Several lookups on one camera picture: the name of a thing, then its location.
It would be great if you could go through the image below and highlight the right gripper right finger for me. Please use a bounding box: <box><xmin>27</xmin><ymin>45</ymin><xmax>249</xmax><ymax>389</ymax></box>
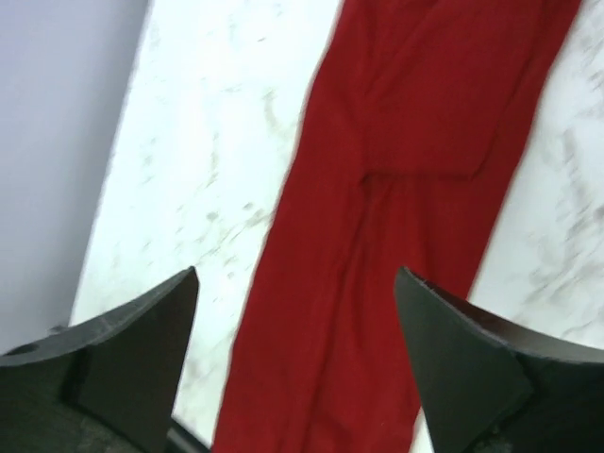
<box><xmin>395</xmin><ymin>268</ymin><xmax>603</xmax><ymax>452</ymax></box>

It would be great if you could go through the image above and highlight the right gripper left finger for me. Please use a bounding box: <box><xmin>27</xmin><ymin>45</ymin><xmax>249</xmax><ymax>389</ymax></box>
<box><xmin>1</xmin><ymin>268</ymin><xmax>199</xmax><ymax>453</ymax></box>

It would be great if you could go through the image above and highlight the dark red t-shirt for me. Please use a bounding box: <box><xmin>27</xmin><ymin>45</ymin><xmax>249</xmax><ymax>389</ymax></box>
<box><xmin>212</xmin><ymin>1</ymin><xmax>579</xmax><ymax>452</ymax></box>

